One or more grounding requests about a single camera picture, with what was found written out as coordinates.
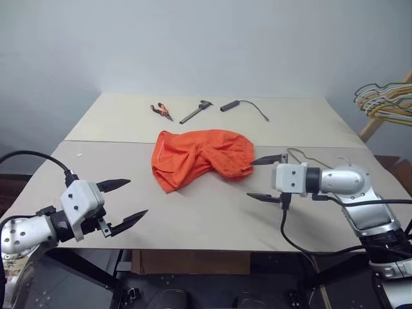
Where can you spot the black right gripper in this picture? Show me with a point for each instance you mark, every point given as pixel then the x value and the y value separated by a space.
pixel 283 196

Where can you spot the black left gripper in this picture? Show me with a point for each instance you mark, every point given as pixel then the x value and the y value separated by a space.
pixel 95 222

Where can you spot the green rod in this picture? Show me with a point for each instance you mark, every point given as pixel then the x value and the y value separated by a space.
pixel 304 157

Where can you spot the orange cloth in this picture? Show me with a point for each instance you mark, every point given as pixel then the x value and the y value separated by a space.
pixel 193 154

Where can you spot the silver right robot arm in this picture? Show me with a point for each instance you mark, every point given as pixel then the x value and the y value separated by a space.
pixel 357 190

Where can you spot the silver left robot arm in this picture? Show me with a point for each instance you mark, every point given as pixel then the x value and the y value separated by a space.
pixel 22 233

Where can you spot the grey metal caliper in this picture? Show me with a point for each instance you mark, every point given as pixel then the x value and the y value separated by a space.
pixel 193 114

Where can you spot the dark rounded shape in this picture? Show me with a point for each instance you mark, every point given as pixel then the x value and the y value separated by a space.
pixel 174 299

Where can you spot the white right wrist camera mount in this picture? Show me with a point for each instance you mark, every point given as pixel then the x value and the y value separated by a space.
pixel 288 178

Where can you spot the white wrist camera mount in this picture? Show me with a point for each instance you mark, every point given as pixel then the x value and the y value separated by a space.
pixel 288 178
pixel 80 198

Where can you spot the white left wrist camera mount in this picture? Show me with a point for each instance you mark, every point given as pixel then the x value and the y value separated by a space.
pixel 80 198

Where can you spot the black metal table frame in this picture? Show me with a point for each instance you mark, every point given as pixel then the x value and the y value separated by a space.
pixel 84 269

